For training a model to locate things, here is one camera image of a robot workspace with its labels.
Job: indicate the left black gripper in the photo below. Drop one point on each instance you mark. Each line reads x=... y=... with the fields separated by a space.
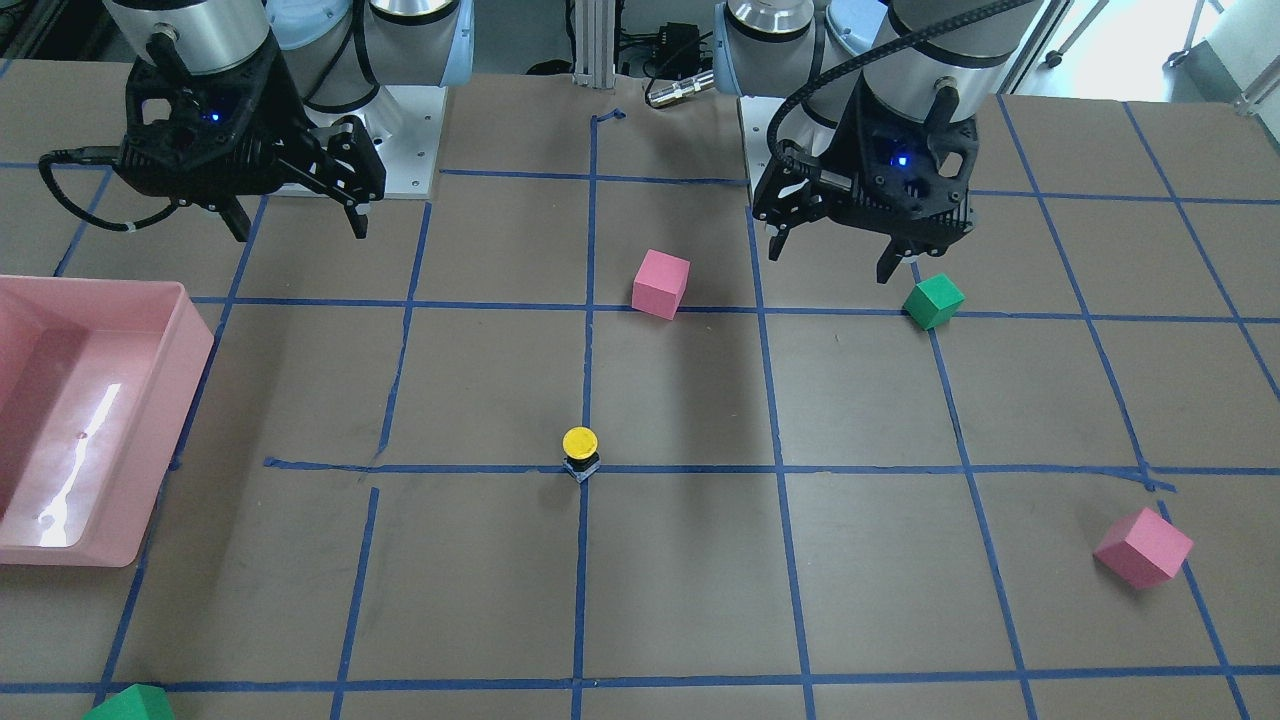
x=856 y=135

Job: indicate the pink cube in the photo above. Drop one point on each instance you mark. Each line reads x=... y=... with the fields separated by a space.
x=659 y=284
x=1144 y=549

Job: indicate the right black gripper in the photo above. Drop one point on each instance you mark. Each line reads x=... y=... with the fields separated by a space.
x=283 y=112

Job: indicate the green cube near bin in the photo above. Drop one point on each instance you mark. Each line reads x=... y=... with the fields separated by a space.
x=136 y=702

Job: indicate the yellow push button switch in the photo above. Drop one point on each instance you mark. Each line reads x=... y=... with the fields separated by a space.
x=580 y=447

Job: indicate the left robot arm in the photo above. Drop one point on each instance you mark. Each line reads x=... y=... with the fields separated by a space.
x=812 y=54

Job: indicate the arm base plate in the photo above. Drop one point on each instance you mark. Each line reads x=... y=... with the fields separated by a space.
x=410 y=140
x=755 y=114

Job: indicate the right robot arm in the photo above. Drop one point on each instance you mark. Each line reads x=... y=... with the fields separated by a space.
x=339 y=53

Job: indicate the green cube far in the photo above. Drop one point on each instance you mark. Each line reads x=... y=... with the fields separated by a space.
x=933 y=301

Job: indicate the pink cube centre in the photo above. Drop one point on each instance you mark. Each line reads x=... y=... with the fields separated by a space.
x=659 y=284

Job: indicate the aluminium frame post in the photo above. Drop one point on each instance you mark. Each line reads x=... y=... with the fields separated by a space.
x=595 y=35

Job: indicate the pink cube far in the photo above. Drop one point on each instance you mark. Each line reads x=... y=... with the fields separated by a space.
x=1144 y=549

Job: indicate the pink plastic bin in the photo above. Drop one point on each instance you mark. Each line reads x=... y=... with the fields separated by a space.
x=97 y=378

